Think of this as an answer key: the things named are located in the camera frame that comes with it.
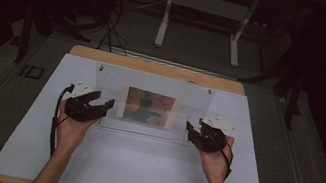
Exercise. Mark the white metal stand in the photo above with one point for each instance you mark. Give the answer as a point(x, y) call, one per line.
point(162, 27)

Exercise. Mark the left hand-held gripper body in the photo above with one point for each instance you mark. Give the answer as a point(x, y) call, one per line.
point(80, 109)

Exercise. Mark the white table mat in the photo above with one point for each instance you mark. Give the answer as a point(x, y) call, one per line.
point(137, 168)

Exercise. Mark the black metal stand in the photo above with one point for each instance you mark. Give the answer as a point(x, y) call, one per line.
point(292, 94)

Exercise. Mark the clear acrylic picture frame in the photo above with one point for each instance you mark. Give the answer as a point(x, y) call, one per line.
point(152, 81)

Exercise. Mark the person's right hand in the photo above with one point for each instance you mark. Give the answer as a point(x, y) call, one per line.
point(215, 165)

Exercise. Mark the colourful painting picture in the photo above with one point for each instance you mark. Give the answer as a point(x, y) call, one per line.
point(148, 107)

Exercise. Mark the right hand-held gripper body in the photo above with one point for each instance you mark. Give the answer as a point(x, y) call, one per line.
point(211, 139)

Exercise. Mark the person's left hand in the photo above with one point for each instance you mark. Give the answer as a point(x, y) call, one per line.
point(70, 132)

